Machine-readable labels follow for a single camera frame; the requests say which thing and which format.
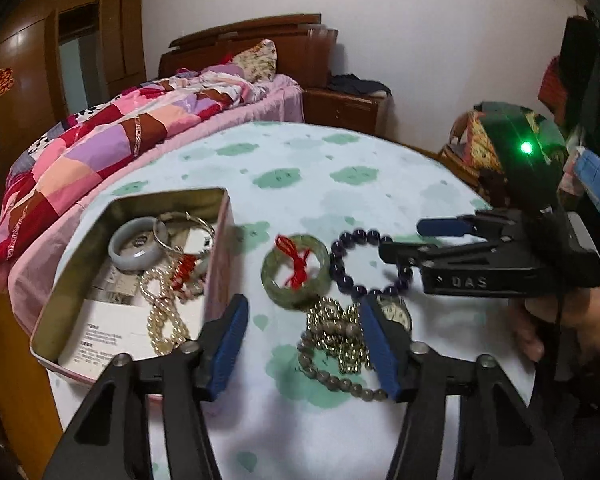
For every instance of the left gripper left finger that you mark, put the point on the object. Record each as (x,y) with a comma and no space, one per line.
(108,437)

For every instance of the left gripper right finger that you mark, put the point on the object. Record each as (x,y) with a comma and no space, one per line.
(499,438)

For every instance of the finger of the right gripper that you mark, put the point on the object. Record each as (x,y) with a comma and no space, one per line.
(486,223)
(416,254)

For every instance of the silver wrist watch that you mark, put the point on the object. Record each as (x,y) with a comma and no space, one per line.
(395,310)

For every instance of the pale jade bangle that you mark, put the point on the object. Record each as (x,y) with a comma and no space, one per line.
(133,247)

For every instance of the silver bangle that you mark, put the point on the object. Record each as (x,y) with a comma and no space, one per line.
(183,234)

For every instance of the right hand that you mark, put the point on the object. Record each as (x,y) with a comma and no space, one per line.
(580,312)

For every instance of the chair with patterned cushion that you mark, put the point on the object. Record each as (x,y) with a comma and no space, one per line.
(509,154)

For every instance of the paper leaflet in tin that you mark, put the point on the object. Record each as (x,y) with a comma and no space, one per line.
(103,330)

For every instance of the wooden nightstand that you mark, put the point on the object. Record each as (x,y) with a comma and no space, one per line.
(364,114)

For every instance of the pink metal tin box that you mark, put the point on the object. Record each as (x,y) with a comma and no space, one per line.
(88,273)

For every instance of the pink bed sheet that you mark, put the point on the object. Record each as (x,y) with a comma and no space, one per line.
(31,278)

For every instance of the dark clothes on nightstand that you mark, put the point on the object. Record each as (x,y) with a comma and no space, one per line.
(354,86)

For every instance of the wooden headboard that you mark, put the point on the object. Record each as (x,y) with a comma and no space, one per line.
(296,45)

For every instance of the floral pillow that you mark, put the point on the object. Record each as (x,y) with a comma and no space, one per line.
(258,63)

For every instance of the patchwork quilt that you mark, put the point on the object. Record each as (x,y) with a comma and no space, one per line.
(75,156)

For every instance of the brown wooden wardrobe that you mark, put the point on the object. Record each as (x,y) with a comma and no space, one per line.
(32,96)

